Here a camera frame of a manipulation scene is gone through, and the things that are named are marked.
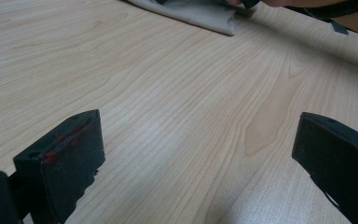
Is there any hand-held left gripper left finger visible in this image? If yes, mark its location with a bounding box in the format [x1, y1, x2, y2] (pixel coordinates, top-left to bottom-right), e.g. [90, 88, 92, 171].
[13, 108, 106, 224]

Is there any grey cloth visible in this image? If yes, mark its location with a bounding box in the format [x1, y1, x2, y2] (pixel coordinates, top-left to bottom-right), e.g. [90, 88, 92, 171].
[126, 0, 239, 36]

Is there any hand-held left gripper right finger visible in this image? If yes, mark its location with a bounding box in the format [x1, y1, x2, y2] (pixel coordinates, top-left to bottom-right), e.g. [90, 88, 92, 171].
[291, 111, 358, 224]

